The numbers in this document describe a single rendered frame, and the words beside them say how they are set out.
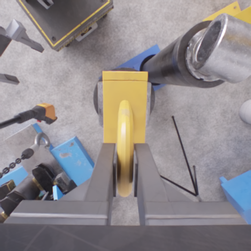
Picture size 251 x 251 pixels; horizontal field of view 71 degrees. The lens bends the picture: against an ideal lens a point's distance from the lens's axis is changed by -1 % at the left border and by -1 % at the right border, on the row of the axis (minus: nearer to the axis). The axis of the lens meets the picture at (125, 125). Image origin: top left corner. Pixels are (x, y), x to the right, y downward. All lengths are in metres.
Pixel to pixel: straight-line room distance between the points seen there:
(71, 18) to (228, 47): 1.57
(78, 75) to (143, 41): 0.80
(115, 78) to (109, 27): 1.92
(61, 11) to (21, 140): 1.42
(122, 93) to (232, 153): 2.47
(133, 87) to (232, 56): 0.32
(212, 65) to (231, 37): 0.07
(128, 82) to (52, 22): 1.73
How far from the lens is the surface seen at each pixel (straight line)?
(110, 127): 0.25
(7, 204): 1.62
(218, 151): 2.56
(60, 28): 1.91
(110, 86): 0.25
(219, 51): 0.50
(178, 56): 0.65
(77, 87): 2.15
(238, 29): 0.53
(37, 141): 0.90
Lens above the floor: 2.09
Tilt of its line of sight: 76 degrees down
